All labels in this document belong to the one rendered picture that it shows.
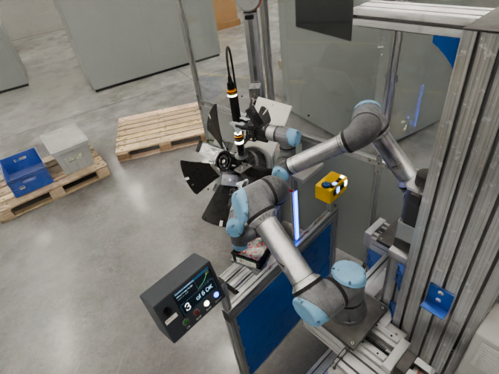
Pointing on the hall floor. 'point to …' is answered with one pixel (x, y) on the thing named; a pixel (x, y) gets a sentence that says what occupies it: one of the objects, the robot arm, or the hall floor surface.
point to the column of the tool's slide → (255, 49)
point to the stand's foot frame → (239, 276)
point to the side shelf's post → (292, 203)
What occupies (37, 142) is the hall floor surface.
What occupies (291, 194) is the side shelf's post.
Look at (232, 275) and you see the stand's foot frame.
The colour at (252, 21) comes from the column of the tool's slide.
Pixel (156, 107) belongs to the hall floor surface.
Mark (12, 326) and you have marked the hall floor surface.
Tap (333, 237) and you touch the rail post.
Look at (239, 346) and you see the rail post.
